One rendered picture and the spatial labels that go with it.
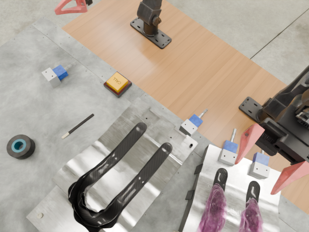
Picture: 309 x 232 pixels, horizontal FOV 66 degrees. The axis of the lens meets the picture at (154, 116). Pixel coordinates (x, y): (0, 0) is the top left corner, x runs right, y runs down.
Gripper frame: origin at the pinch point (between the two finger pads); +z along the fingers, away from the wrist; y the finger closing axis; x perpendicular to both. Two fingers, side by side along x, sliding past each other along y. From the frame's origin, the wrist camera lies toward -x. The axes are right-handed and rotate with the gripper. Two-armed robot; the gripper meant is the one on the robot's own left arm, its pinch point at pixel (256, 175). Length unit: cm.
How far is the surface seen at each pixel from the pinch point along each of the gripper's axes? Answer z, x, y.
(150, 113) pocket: -6.8, 33.9, -31.4
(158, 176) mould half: 7.8, 31.6, -14.5
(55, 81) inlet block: 8, 37, -68
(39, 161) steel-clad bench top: 31, 40, -48
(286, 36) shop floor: -176, 122, -18
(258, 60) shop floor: -135, 122, -22
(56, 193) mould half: 32, 34, -34
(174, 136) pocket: -6.2, 33.8, -19.7
